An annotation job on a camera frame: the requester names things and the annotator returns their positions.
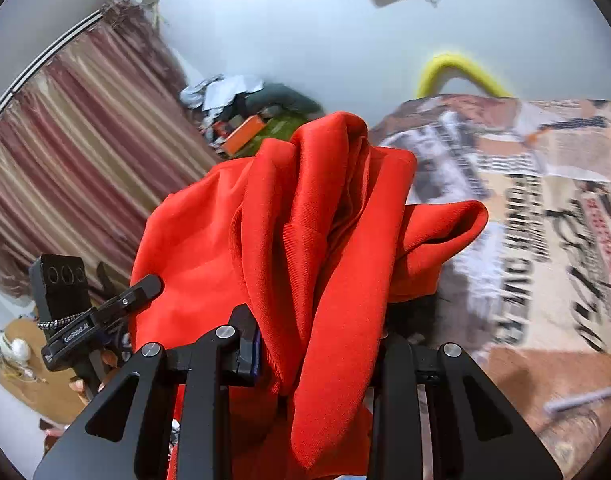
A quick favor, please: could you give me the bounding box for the dark grey garment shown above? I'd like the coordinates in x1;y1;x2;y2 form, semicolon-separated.
242;84;323;118

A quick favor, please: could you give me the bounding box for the orange box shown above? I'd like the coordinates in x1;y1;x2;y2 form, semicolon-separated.
220;116;266;156

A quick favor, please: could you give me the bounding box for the printed bed sheet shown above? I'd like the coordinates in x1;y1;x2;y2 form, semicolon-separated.
368;92;611;476

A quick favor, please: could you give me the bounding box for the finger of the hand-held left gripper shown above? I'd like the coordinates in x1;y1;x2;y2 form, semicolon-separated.
92;274;163;332

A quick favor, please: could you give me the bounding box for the person's left hand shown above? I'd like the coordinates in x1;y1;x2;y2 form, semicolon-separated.
68;349;119;402

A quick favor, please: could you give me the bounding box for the red zip jacket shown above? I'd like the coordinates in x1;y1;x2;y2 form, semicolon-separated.
130;111;489;480

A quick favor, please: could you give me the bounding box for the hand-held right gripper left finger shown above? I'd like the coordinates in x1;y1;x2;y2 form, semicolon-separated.
32;305;261;480

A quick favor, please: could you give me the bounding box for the grey pen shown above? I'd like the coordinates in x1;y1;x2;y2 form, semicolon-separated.
544;387;611;415

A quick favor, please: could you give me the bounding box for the yellow hoop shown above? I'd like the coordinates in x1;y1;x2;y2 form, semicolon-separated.
416;52;511;100

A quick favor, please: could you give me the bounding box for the striped maroon curtain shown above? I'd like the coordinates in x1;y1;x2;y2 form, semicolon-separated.
0;0;221;301

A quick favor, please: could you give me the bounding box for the curtain rail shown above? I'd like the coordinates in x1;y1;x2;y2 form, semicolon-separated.
0;10;107;133

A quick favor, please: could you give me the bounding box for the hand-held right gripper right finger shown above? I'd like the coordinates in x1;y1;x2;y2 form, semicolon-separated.
368;332;563;480

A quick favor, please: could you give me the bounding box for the green patterned cloth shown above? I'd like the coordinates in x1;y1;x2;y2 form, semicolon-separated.
225;112;311;161

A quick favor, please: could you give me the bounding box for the wooden folding table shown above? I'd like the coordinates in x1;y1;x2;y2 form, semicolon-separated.
0;317;93;413

